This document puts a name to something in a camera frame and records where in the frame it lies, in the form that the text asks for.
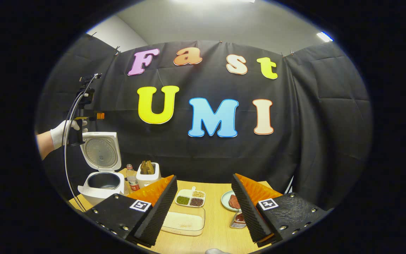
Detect metal wire chopstick holder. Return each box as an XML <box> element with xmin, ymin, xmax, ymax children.
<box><xmin>229</xmin><ymin>209</ymin><xmax>247</xmax><ymax>229</ymax></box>

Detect white toaster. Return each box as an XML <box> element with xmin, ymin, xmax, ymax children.
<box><xmin>136</xmin><ymin>162</ymin><xmax>161</xmax><ymax>188</ymax></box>

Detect clear container of rice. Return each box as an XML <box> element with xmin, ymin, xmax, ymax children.
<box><xmin>161</xmin><ymin>206</ymin><xmax>205</xmax><ymax>236</ymax></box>

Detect small ceiling light panel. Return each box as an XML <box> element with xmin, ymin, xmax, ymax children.
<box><xmin>316</xmin><ymin>31</ymin><xmax>334</xmax><ymax>43</ymax></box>

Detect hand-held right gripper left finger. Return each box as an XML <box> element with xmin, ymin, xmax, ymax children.
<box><xmin>83</xmin><ymin>175</ymin><xmax>178</xmax><ymax>247</ymax></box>

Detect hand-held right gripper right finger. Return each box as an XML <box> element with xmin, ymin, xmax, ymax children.
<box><xmin>231</xmin><ymin>173</ymin><xmax>327</xmax><ymax>247</ymax></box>

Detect black backdrop cloth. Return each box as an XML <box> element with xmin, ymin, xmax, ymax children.
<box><xmin>36</xmin><ymin>34</ymin><xmax>372</xmax><ymax>212</ymax></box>

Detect pale green plate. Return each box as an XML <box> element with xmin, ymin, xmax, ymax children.
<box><xmin>221</xmin><ymin>190</ymin><xmax>240</xmax><ymax>212</ymax></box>

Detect white rice cooker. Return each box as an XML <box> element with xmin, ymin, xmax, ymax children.
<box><xmin>78</xmin><ymin>132</ymin><xmax>126</xmax><ymax>206</ymax></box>

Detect white divided dish of beans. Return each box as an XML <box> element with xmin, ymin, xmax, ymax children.
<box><xmin>174</xmin><ymin>186</ymin><xmax>206</xmax><ymax>208</ymax></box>

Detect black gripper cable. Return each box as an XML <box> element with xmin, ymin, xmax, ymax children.
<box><xmin>63</xmin><ymin>74</ymin><xmax>99</xmax><ymax>212</ymax></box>

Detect clear bottle with red label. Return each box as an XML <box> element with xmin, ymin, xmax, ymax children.
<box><xmin>125</xmin><ymin>164</ymin><xmax>140</xmax><ymax>193</ymax></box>

